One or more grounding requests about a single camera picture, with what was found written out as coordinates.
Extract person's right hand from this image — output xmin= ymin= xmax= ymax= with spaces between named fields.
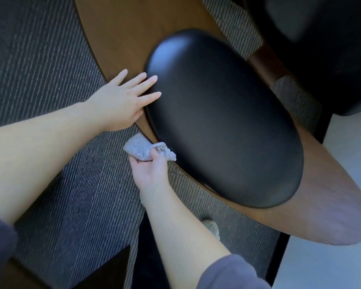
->
xmin=128 ymin=147 xmax=170 ymax=193

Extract person's left hand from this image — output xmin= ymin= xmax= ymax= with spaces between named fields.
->
xmin=83 ymin=69 xmax=162 ymax=132

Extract light blue cleaning cloth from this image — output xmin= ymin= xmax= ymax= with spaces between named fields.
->
xmin=122 ymin=132 xmax=177 ymax=162

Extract wooden chair with black cushion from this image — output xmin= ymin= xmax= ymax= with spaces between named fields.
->
xmin=73 ymin=0 xmax=361 ymax=246

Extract person's right forearm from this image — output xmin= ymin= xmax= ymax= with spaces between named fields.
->
xmin=140 ymin=184 xmax=232 ymax=289

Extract person's left forearm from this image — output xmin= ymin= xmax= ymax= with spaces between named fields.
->
xmin=0 ymin=102 xmax=104 ymax=225

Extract small dark wooden chair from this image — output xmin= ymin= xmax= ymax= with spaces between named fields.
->
xmin=0 ymin=245 xmax=132 ymax=289

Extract white right sneaker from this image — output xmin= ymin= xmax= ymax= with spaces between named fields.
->
xmin=201 ymin=219 xmax=221 ymax=241

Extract black trousers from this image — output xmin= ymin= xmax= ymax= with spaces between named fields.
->
xmin=132 ymin=212 xmax=170 ymax=289

